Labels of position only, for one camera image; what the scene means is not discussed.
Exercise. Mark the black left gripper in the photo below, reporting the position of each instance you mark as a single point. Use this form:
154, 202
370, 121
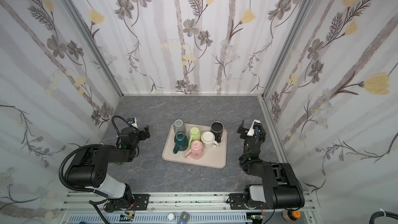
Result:
144, 132

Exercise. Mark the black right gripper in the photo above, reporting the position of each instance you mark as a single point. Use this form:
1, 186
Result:
246, 131

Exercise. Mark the black mug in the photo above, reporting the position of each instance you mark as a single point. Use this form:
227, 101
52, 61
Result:
217, 129

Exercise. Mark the dark green mug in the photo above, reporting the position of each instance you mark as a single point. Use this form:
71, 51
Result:
181, 142

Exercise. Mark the pink mug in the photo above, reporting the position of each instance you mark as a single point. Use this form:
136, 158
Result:
196, 151

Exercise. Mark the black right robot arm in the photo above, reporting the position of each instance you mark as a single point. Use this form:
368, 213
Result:
280, 188

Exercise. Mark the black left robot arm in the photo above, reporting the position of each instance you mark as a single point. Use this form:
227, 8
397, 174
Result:
85, 169

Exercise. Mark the grey mug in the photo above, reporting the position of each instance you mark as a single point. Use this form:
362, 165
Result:
179, 127

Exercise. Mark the white mug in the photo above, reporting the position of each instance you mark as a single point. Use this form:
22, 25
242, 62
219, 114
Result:
208, 139

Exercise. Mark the light green mug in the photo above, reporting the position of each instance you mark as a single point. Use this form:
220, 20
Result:
194, 135

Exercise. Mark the orange capped button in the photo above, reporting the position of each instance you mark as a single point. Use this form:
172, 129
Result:
291, 216

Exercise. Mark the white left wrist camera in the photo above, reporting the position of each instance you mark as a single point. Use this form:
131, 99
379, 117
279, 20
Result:
132, 122

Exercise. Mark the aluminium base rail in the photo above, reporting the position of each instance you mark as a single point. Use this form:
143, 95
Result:
171, 208

